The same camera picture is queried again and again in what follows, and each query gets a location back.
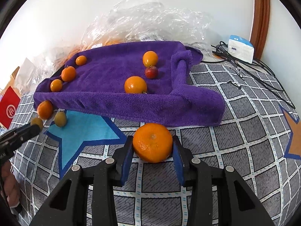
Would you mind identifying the brown wooden door frame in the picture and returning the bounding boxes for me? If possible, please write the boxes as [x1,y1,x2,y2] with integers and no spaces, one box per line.
[250,0,270,59]

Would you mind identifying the blue white tissue box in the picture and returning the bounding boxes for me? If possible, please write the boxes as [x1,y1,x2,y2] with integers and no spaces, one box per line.
[228,35,254,63]

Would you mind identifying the large stemmed mandarin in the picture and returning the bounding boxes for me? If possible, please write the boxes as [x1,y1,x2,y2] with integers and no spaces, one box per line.
[61,66,77,82]

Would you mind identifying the oval smooth orange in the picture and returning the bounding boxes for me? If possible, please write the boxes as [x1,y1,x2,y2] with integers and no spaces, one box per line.
[124,76,147,94]

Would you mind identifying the rough mandarin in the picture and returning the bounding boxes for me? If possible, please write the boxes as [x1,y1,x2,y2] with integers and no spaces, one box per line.
[133,123,173,163]

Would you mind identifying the purple towel covered tray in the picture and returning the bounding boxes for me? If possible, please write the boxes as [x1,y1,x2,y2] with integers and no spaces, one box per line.
[33,41,226,127]

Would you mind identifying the grey checkered bed sheet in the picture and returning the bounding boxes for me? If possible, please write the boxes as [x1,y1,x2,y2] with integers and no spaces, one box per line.
[11,64,300,225]

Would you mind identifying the black cables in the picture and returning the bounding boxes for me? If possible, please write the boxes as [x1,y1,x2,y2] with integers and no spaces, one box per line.
[200,41,296,110]

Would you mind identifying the green kiwi fruit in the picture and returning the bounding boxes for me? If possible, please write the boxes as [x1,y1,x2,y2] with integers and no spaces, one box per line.
[31,117,43,131]
[54,111,67,128]

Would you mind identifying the round smooth orange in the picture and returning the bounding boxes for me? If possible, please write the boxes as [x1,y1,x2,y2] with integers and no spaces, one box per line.
[50,79,63,92]

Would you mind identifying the white plastic bag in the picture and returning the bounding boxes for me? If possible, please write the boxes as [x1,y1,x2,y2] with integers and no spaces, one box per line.
[14,58,49,95]

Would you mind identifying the clear bag of oranges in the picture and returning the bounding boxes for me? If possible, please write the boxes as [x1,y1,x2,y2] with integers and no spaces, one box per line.
[80,0,212,53]

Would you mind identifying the person's left hand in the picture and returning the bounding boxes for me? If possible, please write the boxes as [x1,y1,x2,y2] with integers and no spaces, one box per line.
[2,160,20,208]

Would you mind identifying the small red tomato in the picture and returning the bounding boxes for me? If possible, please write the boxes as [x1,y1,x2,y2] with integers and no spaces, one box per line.
[144,66,159,79]

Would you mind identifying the small smooth orange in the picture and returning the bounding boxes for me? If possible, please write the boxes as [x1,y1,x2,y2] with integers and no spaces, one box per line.
[75,55,87,66]

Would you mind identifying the mandarin beside kiwi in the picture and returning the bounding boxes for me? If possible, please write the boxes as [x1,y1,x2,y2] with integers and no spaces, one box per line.
[37,101,54,120]

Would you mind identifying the red paper shopping bag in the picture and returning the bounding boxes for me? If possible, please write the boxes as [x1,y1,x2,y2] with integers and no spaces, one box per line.
[0,86,20,129]

